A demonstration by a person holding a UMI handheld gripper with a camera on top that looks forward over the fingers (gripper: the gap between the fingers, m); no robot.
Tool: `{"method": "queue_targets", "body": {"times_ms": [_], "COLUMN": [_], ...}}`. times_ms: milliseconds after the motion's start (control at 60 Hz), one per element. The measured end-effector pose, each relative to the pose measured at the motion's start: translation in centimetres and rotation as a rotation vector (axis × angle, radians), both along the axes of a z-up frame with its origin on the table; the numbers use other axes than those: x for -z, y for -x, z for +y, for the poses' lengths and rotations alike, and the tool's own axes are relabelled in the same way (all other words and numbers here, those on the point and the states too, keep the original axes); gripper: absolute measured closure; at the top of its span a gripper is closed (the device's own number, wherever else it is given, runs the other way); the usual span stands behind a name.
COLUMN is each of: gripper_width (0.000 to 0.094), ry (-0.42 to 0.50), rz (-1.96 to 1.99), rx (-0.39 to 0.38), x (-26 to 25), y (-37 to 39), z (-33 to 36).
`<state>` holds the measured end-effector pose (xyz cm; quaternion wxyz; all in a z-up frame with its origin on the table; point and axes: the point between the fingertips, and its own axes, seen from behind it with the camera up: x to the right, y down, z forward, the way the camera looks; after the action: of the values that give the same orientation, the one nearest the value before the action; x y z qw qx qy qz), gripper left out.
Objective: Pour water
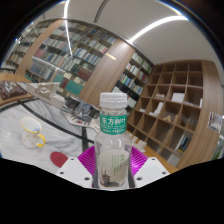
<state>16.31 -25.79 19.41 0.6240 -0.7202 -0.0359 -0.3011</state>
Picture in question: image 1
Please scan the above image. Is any straight ceiling light strip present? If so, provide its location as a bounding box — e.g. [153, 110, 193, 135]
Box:
[128, 14, 190, 44]

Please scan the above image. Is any wooden cubby shelf unit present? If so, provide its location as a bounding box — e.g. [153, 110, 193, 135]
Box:
[126, 59, 224, 171]

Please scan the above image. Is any wide book-filled shelf unit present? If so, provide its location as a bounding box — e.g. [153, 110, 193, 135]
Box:
[4, 19, 118, 98]

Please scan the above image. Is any small wall sign plate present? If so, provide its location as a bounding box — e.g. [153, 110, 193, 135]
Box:
[105, 52, 118, 62]

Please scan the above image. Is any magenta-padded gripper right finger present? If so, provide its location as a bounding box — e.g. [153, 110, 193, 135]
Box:
[128, 146, 170, 189]

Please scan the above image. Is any white stepped architectural model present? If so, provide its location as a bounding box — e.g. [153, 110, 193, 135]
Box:
[25, 82, 68, 109]

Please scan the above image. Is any dark grey building model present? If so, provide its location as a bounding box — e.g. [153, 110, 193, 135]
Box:
[64, 96, 101, 126]

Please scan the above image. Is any white mug with yellow handle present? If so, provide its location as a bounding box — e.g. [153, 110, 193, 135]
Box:
[20, 116, 47, 149]

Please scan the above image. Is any clear green-labelled drink bottle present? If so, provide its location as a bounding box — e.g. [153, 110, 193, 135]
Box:
[93, 92, 133, 191]

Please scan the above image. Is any narrow book-filled shelf unit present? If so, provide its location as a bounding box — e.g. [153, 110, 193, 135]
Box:
[111, 51, 154, 111]

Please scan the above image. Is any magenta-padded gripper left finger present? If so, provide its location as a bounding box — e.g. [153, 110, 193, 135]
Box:
[55, 148, 98, 189]

